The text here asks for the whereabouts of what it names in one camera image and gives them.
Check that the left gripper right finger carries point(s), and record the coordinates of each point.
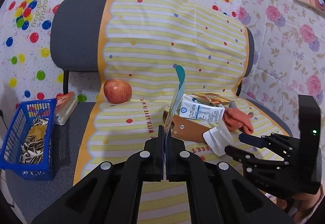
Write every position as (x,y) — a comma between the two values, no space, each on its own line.
(217,193)

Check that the person's right hand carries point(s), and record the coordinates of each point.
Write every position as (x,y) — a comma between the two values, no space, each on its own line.
(308,204)

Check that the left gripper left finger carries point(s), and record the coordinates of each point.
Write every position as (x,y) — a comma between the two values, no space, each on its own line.
(110,193)

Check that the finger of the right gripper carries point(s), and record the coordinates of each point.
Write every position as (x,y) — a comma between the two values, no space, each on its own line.
(258,142)
(240,155)

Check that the floral pattern wall sheet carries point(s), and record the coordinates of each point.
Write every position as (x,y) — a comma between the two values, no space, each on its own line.
(288,58)

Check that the orange knitted hat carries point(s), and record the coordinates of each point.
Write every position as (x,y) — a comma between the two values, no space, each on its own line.
(235,119)

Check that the brown leather pouch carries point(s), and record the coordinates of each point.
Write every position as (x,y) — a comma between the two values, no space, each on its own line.
(186,129)

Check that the white milk carton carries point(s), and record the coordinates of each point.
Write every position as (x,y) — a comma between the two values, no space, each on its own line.
(191,108)

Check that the grey office chair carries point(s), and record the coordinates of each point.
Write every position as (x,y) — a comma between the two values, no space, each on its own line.
(74,41)

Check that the red paper packet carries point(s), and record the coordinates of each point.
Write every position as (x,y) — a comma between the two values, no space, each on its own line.
(210,98)

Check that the blue plastic basket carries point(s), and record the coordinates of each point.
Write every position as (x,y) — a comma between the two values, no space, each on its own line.
(27,147)

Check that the red apple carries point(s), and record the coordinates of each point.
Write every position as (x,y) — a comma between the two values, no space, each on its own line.
(117,91)

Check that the yellow striped chair cloth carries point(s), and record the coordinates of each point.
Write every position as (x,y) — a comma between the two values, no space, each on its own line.
(141,42)

